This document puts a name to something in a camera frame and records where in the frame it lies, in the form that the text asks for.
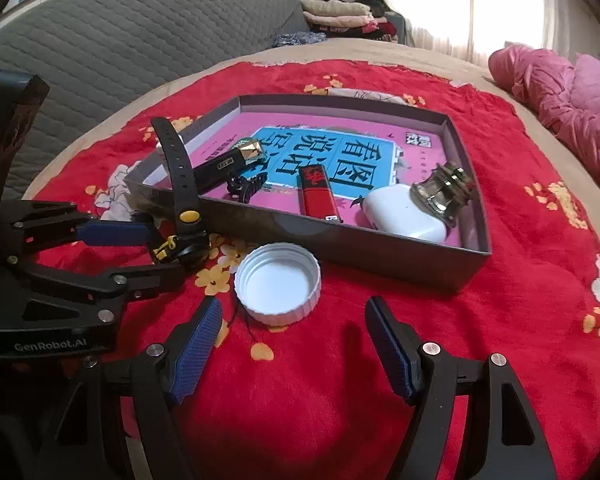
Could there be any black yellow wrist watch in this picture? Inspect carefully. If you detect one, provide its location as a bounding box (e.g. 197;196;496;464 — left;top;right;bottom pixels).
132;117;210;270

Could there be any white bottle cap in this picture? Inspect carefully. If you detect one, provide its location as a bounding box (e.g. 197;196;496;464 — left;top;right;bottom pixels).
234;243;322;327

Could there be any black gold pointed case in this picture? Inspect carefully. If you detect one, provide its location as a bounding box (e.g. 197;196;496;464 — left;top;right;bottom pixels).
194;138;266;194

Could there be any black hair clip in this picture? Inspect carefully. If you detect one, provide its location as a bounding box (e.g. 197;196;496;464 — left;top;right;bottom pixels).
226;172;268;204

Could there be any red lighter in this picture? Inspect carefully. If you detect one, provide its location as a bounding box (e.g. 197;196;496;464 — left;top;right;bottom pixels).
299;165;342;223

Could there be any white earbuds case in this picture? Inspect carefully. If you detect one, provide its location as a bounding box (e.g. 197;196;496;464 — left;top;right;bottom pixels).
362;183;448;244

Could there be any small glass jar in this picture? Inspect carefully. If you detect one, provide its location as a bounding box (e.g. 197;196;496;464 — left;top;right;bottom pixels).
411;162;476;229

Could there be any red floral blanket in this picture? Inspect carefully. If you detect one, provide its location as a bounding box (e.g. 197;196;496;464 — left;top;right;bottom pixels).
40;60;600;479

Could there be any grey quilted headboard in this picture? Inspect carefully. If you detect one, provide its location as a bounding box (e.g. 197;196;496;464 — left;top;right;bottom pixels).
0;0;308;198

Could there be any pink children's book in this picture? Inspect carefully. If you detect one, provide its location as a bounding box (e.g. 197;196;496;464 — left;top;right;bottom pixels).
180;107;449;228

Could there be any grey cardboard tray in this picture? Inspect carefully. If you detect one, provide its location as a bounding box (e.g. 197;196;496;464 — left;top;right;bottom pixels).
124;93;492;291

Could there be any blue patterned cloth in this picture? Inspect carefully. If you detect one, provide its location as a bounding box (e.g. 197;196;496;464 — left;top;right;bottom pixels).
273;32;327;48

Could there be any pink quilt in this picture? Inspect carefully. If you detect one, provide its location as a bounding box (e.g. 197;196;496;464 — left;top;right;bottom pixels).
488;44;600;186

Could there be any beige bed sheet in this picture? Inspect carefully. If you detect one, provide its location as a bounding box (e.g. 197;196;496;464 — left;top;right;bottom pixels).
23;39;600;238

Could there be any folded clothes pile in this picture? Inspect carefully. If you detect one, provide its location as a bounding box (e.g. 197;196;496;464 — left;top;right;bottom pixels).
300;0;414;47

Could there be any white curtain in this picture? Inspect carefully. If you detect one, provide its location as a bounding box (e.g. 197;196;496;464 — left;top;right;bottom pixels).
387;0;571;66

